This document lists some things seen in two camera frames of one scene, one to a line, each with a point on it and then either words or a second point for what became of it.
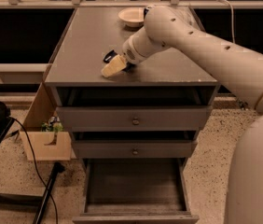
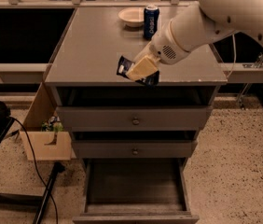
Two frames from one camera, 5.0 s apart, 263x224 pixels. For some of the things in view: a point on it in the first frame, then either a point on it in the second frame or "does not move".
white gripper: (131, 53) -> (163, 49)
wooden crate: (46, 145) does not move
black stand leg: (58, 168) does not move
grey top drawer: (135, 119) does not move
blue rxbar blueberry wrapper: (109, 56) -> (149, 80)
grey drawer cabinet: (134, 127) does not move
